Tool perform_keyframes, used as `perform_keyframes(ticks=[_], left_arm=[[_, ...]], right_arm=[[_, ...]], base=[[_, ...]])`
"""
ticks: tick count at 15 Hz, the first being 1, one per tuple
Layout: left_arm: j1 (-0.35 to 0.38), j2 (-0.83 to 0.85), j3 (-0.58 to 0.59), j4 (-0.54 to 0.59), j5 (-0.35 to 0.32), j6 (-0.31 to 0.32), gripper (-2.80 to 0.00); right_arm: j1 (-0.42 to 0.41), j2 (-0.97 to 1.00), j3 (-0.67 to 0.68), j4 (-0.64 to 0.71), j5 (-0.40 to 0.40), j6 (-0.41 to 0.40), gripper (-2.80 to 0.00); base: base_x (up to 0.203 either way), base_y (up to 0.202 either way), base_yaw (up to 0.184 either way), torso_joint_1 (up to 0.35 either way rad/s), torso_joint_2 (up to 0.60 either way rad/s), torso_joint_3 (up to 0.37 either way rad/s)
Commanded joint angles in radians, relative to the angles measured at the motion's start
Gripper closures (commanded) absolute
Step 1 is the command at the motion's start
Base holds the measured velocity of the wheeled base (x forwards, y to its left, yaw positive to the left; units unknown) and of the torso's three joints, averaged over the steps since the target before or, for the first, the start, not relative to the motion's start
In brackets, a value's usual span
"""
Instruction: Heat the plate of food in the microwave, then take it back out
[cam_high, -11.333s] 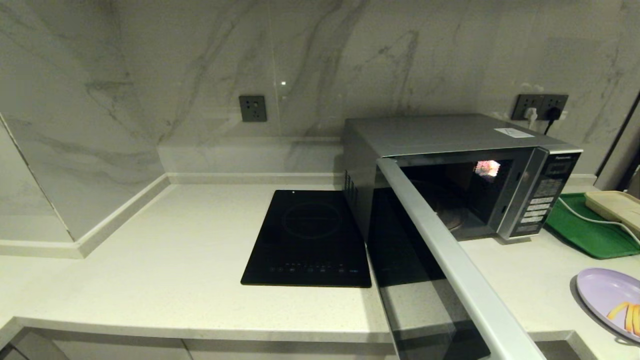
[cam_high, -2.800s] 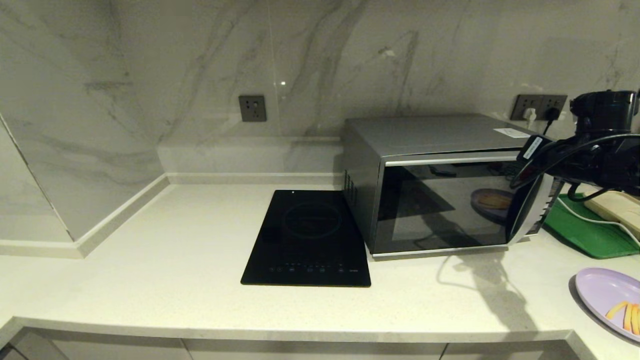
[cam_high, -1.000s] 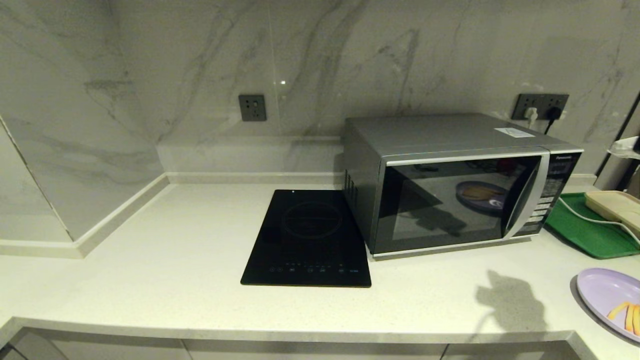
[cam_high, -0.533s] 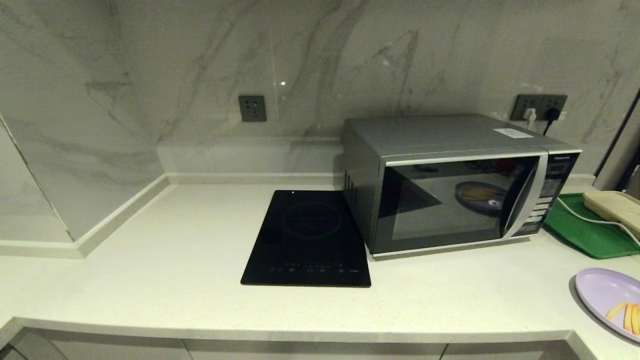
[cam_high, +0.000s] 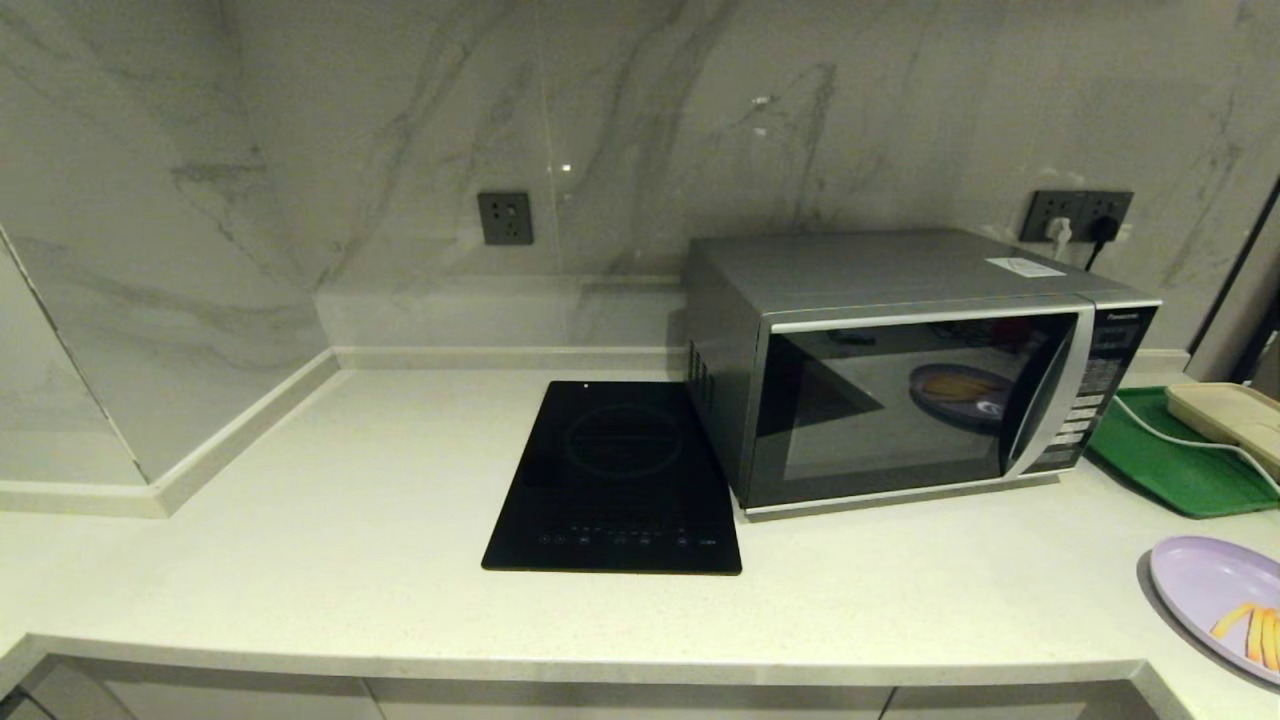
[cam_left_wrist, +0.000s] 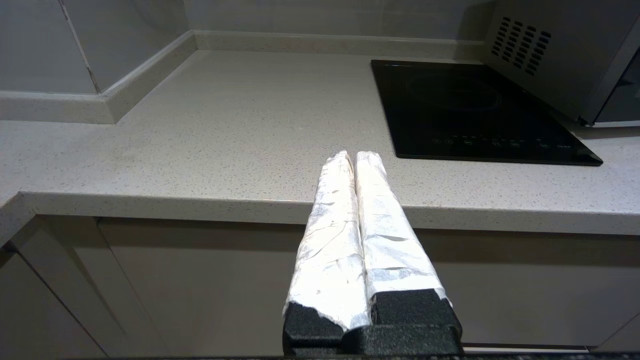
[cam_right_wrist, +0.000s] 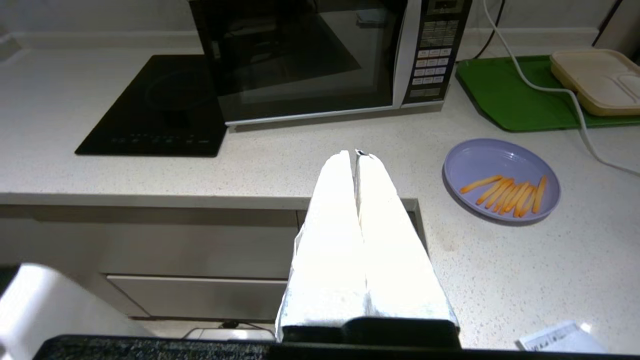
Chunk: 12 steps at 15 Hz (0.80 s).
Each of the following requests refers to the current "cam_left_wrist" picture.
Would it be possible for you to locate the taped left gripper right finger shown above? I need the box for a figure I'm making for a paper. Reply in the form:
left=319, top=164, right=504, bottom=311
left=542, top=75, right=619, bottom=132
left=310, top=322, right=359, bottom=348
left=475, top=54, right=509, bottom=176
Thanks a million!
left=354, top=150, right=463, bottom=333

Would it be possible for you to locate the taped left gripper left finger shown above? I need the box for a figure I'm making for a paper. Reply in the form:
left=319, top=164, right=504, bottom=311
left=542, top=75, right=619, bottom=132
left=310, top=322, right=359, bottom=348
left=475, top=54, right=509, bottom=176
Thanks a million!
left=282, top=150, right=373, bottom=351

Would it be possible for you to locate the microwave door with dark glass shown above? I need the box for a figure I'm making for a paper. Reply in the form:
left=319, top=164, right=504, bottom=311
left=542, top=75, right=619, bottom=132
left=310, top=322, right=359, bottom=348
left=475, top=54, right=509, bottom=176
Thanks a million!
left=582, top=17, right=640, bottom=128

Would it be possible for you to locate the silver Panasonic microwave oven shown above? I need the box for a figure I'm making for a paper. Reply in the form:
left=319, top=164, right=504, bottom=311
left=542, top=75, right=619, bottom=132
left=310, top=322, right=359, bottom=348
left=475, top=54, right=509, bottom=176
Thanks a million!
left=481, top=0, right=640, bottom=128

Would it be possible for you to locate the beige cabinet door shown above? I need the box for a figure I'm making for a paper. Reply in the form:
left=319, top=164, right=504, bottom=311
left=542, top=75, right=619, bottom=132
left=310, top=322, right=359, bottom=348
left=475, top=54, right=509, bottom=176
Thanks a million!
left=592, top=315, right=640, bottom=353
left=95, top=216, right=640, bottom=357

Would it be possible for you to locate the black induction cooktop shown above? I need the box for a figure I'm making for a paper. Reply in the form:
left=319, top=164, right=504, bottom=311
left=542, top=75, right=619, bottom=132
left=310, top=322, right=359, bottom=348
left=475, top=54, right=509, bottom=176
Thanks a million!
left=371, top=59, right=604, bottom=167

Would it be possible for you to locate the angled cabinet corner panel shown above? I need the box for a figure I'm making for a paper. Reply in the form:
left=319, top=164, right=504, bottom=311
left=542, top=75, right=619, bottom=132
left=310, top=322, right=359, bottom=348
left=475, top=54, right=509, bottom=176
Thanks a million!
left=0, top=215, right=168, bottom=360

